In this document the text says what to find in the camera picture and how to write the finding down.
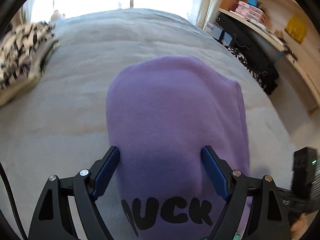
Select purple zip hoodie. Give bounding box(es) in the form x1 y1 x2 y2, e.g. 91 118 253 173
106 56 249 239

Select person's right hand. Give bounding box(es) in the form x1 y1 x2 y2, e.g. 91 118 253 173
290 213 308 239

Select grey plush bed blanket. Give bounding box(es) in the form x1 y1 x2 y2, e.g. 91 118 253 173
1 9 296 230

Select cream folded garment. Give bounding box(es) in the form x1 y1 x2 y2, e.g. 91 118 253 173
1 39 60 107

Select black zebra print bag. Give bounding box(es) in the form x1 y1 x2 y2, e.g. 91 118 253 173
216 13 279 95

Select yellow cloth on shelf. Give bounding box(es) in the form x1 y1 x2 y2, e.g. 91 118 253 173
285 15 307 44

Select wooden shelf unit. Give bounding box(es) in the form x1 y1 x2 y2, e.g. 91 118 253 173
219 0 319 114

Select white cardboard box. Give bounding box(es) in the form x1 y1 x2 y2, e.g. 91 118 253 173
203 22 233 46

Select pink storage boxes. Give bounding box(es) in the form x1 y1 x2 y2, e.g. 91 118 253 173
235 1 267 24

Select black white graffiti print garment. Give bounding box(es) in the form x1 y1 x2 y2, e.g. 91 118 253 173
1 22 55 89

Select white plush toy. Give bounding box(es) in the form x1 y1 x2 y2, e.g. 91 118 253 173
50 10 65 22

